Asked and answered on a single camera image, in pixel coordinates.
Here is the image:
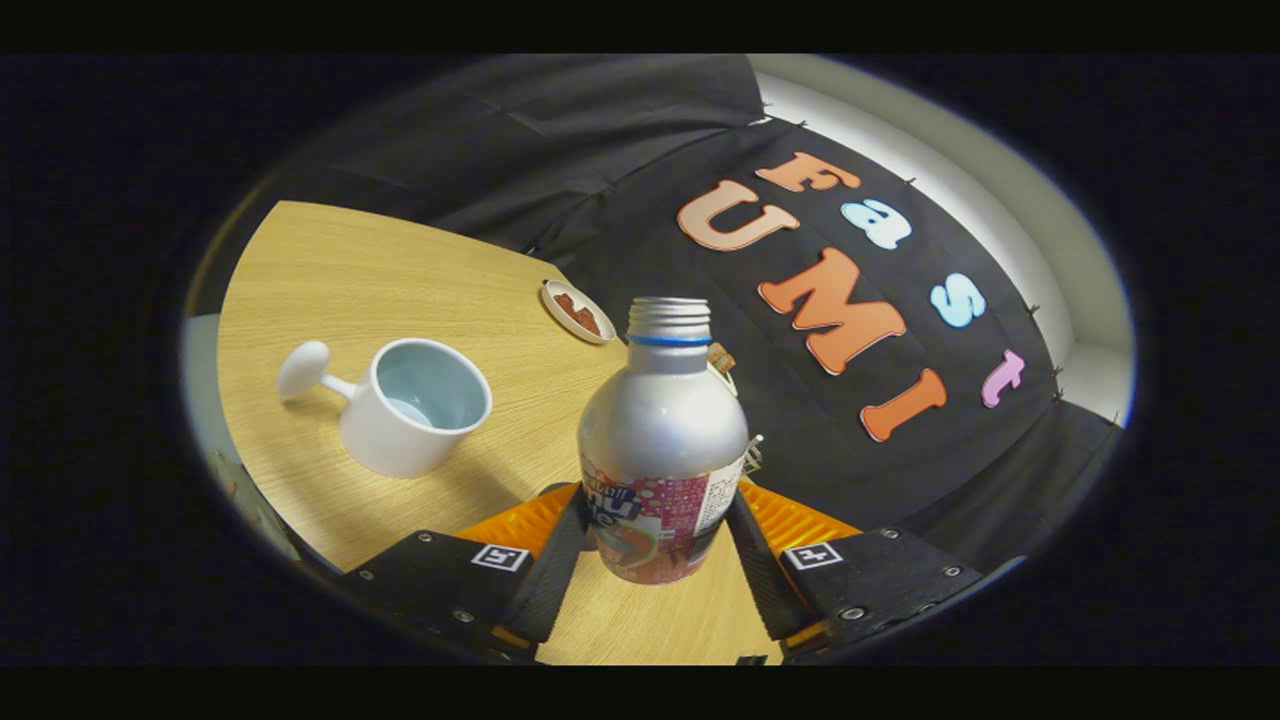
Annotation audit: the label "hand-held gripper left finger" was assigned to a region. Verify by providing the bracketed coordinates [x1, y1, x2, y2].
[340, 482, 591, 661]

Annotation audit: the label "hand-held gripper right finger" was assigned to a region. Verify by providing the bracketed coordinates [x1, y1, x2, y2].
[725, 478, 986, 661]

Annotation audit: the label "silver juice bottle red label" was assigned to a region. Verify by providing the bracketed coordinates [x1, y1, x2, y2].
[577, 296, 751, 586]

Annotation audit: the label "white cup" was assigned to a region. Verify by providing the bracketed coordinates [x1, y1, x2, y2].
[277, 337, 494, 480]

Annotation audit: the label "red food pieces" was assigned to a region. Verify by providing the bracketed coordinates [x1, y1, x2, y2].
[555, 292, 601, 336]

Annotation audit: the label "small white plate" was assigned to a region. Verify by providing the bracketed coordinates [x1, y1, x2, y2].
[540, 279, 618, 346]

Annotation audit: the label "wooden table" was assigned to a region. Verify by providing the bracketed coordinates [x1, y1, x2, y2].
[217, 200, 786, 666]

